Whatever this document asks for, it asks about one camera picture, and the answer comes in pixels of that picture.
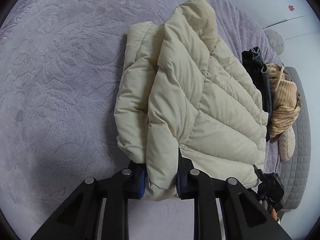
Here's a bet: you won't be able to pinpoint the beige quilted garment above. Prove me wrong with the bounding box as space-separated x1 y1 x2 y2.
278 126 296 161

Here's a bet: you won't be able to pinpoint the cream quilted down jacket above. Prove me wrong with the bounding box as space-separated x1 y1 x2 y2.
114 0 268 201

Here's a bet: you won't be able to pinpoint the lavender textured bed blanket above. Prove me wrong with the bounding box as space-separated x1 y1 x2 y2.
1 0 280 239

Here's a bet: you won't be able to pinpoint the folded dark blue jeans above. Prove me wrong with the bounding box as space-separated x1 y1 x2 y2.
241 47 273 142

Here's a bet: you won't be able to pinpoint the round white plush pillow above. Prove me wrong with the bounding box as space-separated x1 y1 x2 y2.
264 29 284 55

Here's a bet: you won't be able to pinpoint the person's right hand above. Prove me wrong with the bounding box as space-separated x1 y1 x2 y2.
259 200 280 224

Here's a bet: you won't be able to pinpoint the tan striped knit sweater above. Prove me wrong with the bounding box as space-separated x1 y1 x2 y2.
266 63 302 143

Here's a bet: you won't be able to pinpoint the grey quilted mattress pad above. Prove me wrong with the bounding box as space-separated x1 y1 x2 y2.
280 67 311 211

